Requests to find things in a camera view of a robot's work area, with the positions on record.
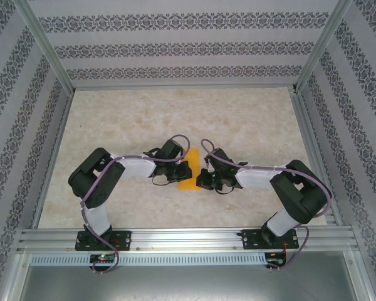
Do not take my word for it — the orange square cloth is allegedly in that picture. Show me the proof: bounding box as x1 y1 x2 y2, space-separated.
177 147 202 191

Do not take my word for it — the aluminium mounting rail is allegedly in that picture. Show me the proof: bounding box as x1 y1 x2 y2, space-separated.
17 226 360 253

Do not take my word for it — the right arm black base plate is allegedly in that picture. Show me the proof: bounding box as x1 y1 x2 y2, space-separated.
243 228 300 251

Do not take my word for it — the slotted grey cable duct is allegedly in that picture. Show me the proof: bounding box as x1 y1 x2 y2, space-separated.
29 252 268 267

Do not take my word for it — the aluminium back rail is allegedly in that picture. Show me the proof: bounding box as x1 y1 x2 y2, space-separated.
71 83 297 92

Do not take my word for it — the aluminium side rail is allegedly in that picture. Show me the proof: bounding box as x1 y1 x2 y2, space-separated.
31 90 75 230
290 89 344 227

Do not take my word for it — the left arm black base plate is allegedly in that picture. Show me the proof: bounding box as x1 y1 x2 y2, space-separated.
75 230 132 251

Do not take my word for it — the aluminium frame post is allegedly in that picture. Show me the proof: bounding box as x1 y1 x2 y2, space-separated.
293 0 353 94
14 0 76 95

